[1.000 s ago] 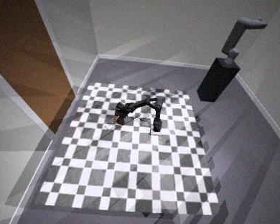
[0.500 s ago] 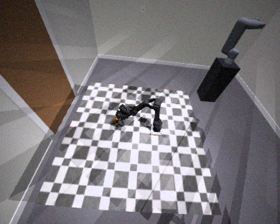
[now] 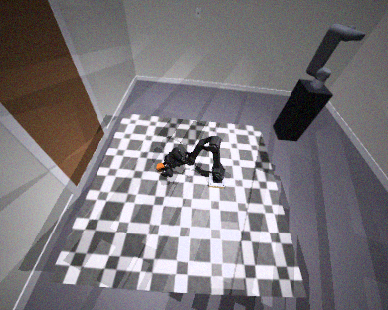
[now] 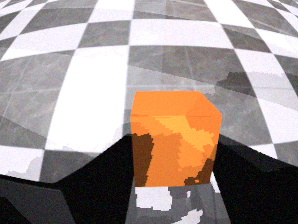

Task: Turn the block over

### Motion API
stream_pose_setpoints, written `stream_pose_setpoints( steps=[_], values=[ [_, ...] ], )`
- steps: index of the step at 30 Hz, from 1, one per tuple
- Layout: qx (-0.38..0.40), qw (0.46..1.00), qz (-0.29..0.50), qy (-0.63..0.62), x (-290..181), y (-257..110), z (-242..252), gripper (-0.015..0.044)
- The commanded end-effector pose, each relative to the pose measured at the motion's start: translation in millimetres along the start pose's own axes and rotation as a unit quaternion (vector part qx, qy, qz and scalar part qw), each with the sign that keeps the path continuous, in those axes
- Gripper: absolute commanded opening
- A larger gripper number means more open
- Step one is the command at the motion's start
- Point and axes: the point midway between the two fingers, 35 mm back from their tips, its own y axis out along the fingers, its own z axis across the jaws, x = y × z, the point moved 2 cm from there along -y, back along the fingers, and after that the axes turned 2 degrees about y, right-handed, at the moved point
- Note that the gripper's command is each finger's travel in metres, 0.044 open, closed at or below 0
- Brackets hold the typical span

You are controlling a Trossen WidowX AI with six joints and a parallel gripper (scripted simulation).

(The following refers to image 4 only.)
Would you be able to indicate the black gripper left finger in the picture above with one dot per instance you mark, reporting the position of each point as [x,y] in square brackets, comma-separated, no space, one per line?
[97,193]

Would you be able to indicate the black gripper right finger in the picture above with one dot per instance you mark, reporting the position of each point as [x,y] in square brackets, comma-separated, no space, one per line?
[256,188]

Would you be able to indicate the orange block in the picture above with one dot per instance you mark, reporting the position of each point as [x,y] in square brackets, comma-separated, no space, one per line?
[175,136]

